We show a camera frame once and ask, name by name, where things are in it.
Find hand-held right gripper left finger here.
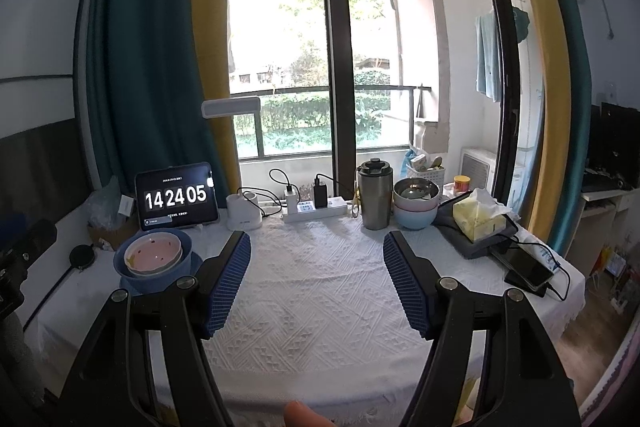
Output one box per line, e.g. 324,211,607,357
62,230,252,427

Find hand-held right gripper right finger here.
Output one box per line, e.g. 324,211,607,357
382,230,583,427

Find large blue plate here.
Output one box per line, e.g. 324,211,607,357
118,252,204,297

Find cream ceramic bowl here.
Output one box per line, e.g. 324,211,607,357
122,234,194,279

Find dark blue bowl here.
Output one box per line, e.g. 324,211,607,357
115,229,195,294

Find white bowl with pink inside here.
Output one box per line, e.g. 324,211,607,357
123,231,182,277

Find person's left forearm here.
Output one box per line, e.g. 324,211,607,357
0,312,45,410

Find person's right hand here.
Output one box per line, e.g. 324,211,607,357
284,400,342,427

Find black round charger pad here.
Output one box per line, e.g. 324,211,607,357
69,244,96,269

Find grey folded towel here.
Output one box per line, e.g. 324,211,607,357
432,206,521,261

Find white desk lamp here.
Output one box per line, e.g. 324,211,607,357
201,97,264,232

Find pink steel-lined bowl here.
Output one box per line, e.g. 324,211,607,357
392,178,441,213

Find white textured tablecloth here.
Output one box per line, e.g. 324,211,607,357
30,207,586,427

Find stainless steel tumbler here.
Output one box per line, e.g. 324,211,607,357
356,158,394,231

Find yellow tissue pack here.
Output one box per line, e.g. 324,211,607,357
452,188,511,243

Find clear plastic bag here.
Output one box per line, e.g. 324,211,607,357
80,179,139,229

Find black tablet clock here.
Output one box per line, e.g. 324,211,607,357
134,162,221,231

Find white power strip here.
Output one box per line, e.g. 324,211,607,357
281,197,348,224

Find white plastic basket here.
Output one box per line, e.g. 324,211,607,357
406,161,446,186

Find black power bank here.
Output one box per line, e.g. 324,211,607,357
504,272,551,299

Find black smartphone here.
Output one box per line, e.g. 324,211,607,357
495,249,556,288

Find black charger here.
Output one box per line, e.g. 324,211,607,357
313,175,330,209

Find white outdoor unit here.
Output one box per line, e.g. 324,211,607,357
460,148,501,193

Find white wipes packet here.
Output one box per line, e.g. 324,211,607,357
520,232,564,271

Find balcony railing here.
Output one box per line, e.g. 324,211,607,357
230,83,434,158

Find white desk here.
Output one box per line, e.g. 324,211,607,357
564,186,640,279

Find teal curtain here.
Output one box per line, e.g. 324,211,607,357
84,0,236,220
525,0,594,249

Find patterned floor mat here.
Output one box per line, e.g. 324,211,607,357
580,332,640,427

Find dark window pillar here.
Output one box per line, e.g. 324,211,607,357
316,0,359,200

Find light blue hanging cloth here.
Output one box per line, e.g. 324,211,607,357
474,12,504,104

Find black monitor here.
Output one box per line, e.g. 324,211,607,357
585,102,640,188

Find yellow curtain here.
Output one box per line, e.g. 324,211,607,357
190,0,242,194
492,0,574,230

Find teal hanging garment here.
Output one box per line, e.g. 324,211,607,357
510,6,531,44

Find black lamp cable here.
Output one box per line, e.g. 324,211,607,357
239,188,287,220

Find black phone cable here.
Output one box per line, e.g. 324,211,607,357
499,213,572,304

